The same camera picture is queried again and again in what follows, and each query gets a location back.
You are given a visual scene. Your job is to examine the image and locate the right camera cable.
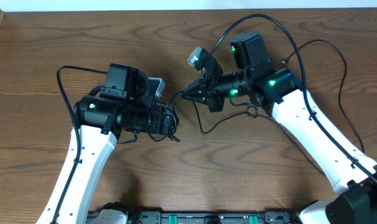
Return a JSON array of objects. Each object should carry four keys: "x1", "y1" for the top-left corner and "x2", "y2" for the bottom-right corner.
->
[{"x1": 207, "y1": 13, "x2": 377, "y2": 194}]

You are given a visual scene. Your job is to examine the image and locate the left camera cable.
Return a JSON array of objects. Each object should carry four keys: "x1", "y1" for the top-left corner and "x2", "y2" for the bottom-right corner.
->
[{"x1": 51, "y1": 65, "x2": 108, "y2": 224}]

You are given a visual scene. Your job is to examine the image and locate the camera cable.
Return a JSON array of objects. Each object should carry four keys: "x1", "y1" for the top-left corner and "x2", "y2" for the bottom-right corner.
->
[
  {"x1": 207, "y1": 13, "x2": 377, "y2": 194},
  {"x1": 51, "y1": 65, "x2": 108, "y2": 224}
]

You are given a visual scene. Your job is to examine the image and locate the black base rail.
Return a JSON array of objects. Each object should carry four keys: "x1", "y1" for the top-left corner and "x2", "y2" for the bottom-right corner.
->
[{"x1": 85, "y1": 202, "x2": 301, "y2": 224}]

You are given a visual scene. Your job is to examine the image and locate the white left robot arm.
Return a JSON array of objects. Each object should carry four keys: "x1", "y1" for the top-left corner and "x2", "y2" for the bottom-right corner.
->
[{"x1": 37, "y1": 63, "x2": 179, "y2": 223}]

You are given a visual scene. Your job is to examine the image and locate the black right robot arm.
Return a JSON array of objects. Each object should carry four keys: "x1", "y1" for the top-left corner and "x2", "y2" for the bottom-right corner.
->
[{"x1": 182, "y1": 30, "x2": 377, "y2": 223}]

